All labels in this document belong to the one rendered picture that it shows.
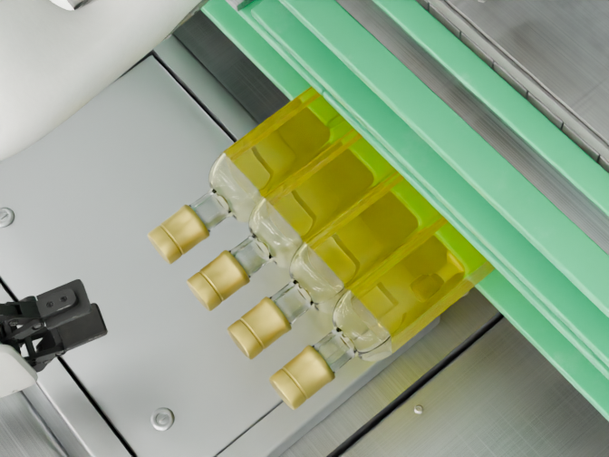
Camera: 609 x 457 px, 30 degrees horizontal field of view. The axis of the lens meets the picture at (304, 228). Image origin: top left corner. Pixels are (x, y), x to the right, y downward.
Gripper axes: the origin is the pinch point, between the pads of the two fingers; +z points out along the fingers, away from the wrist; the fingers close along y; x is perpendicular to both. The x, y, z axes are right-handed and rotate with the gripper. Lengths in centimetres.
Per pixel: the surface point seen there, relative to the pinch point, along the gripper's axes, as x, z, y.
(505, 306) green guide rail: -13.6, 34.5, -3.1
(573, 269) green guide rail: -18.3, 36.0, 13.9
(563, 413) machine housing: -21.5, 37.7, -15.9
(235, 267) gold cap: -2.3, 14.3, 1.5
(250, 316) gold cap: -7.0, 13.8, 1.4
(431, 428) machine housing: -17.7, 25.9, -16.0
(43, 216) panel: 17.9, -1.3, -13.2
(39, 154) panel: 25.1, 0.4, -13.2
